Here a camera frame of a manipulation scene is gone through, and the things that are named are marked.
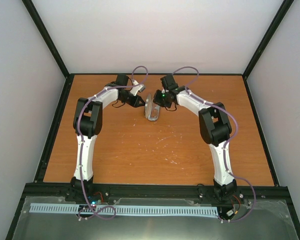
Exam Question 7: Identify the brown striped glasses case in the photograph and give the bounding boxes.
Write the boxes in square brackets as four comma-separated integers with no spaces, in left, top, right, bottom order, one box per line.
[144,93,161,122]

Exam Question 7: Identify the orange tinted sunglasses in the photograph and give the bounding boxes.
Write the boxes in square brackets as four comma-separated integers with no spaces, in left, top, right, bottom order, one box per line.
[147,105,160,122]

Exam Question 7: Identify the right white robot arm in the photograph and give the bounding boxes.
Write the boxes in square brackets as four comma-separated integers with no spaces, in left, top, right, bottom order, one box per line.
[153,74,237,202]

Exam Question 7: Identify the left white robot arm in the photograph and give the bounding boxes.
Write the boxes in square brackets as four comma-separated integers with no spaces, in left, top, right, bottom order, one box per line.
[70,74,145,202]

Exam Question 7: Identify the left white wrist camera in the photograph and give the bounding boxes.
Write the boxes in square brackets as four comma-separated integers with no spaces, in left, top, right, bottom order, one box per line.
[130,79,146,96]

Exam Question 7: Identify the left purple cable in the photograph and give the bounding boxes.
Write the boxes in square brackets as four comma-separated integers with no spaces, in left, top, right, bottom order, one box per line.
[75,65,149,221]

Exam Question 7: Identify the purple cable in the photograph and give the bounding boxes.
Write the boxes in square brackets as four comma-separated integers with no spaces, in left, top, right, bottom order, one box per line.
[75,65,149,221]
[170,65,256,224]

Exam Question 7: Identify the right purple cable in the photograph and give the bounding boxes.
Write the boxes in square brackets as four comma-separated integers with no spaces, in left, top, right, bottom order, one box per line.
[170,65,256,224]

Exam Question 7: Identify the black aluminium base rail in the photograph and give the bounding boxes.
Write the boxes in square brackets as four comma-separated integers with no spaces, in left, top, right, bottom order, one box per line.
[22,182,290,205]

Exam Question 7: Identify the light blue slotted cable duct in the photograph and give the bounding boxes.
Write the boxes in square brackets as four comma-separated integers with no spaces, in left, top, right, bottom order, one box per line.
[28,203,219,218]

